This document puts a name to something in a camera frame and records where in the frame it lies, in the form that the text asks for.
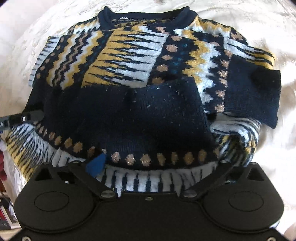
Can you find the white embroidered bedspread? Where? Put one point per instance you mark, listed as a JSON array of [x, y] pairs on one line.
[[269, 25]]

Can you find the navy yellow patterned knit sweater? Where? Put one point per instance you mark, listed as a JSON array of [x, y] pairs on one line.
[[164, 96]]

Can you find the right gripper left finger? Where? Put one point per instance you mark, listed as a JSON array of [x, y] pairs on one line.
[[87, 171]]

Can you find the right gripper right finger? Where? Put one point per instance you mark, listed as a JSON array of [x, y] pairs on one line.
[[215, 179]]

